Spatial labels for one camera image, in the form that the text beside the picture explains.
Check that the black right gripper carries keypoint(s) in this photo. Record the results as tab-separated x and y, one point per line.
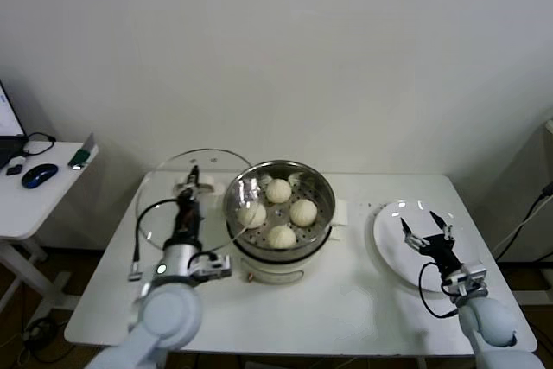
440	252

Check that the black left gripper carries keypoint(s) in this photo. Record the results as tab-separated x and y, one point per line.
188	222

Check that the round glass pot lid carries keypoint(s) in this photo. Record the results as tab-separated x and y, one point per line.
160	187

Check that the white steamed baozi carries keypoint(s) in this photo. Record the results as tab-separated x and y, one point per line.
303	212
255	215
278	191
281	237

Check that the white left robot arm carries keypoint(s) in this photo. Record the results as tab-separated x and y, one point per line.
173	317

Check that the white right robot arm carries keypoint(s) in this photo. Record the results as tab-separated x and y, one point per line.
492	326

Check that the stainless steel steamer basket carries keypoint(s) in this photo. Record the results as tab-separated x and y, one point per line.
322	200

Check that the white round plate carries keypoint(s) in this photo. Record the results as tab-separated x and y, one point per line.
389	239

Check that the white electric cooker pot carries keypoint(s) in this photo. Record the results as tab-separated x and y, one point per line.
276	270

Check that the white side table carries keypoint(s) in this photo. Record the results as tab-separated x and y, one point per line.
43	200

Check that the blue computer mouse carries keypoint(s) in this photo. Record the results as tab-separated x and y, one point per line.
40	175

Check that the small black adapter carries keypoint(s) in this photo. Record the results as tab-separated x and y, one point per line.
14	170

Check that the black laptop computer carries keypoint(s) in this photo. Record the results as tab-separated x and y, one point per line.
5	122

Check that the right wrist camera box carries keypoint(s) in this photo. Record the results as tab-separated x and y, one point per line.
471	277

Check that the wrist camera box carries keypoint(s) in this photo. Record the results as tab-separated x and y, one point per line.
211	269
471	277

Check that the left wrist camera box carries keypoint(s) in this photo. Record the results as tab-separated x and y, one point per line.
211	269

